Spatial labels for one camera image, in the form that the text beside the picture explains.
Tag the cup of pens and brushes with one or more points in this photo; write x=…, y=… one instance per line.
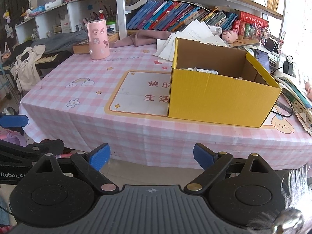
x=101, y=13

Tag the wooden chess box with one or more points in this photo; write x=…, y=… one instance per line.
x=80, y=48

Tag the white tissue pack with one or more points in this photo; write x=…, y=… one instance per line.
x=53, y=4

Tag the grey garment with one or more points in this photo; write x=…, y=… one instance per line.
x=61, y=41

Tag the pink cylinder with stickers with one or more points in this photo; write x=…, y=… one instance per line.
x=97, y=41

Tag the row of thick red books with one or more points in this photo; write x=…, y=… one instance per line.
x=251, y=19

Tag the small black screen on stand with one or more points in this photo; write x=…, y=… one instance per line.
x=270, y=45

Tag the row of blue red books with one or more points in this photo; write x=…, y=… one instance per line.
x=165, y=14

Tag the acrylic figure stands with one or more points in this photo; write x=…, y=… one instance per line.
x=259, y=33

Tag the blue wet wipes pack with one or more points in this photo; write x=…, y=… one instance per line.
x=37, y=10

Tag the black smartphone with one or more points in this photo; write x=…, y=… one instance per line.
x=262, y=59

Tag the small hanging plush toy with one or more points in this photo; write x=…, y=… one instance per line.
x=6, y=14

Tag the black power adapter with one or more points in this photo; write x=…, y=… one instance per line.
x=288, y=67

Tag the mauve pink cloth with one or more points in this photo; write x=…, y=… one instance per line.
x=146, y=37

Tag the yellow cardboard box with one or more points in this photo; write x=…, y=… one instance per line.
x=214, y=97

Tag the piano keyboard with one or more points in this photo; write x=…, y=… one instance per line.
x=48, y=58

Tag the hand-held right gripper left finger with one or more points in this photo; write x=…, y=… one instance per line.
x=100, y=156

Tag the pink pig plush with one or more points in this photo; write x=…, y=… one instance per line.
x=229, y=36

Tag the white bookshelf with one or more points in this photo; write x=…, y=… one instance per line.
x=120, y=9

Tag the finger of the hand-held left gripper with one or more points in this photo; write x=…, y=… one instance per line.
x=36, y=148
x=13, y=120

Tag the cream garment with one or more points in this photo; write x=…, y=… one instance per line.
x=24, y=70

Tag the pile of white papers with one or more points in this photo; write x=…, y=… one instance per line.
x=195, y=33

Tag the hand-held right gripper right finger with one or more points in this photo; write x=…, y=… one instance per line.
x=203, y=156

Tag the pink doll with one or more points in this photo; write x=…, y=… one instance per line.
x=309, y=87

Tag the pile of textbooks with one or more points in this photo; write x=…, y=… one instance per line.
x=292, y=90

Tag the white carton box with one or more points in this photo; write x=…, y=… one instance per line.
x=65, y=25

